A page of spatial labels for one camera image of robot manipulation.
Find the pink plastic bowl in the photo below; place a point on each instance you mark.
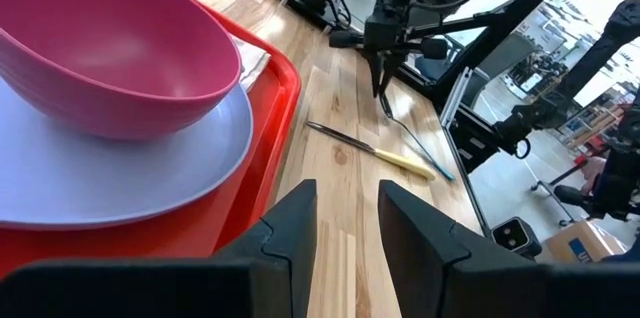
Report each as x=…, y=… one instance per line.
x=110, y=48

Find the black table-level camera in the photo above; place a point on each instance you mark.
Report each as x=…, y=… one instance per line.
x=515, y=235

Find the red plastic tray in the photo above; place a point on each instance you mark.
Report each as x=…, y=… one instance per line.
x=270, y=108

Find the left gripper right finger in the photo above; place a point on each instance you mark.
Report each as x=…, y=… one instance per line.
x=475, y=293

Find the black background robot arm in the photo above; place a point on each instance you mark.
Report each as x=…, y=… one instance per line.
x=590, y=68

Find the silver aluminium bracket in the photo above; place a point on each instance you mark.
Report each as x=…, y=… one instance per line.
x=456, y=98

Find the person's hand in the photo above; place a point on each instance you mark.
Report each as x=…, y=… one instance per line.
x=594, y=173

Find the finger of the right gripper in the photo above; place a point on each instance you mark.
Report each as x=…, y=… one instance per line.
x=395, y=70
x=375, y=70

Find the brown cardboard box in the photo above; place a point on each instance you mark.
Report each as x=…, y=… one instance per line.
x=575, y=243

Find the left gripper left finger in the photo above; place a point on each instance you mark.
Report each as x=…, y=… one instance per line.
x=175, y=288

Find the lavender round plate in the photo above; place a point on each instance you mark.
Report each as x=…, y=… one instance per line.
x=125, y=178

